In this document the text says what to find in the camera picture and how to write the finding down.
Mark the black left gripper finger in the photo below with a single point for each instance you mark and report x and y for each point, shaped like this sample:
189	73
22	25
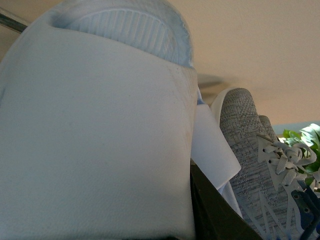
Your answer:
214	219

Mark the black metal shoe rack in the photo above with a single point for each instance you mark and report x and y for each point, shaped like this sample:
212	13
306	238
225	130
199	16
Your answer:
13	22

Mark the light blue slide sandal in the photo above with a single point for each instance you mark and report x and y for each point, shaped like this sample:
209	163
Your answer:
212	154
97	108

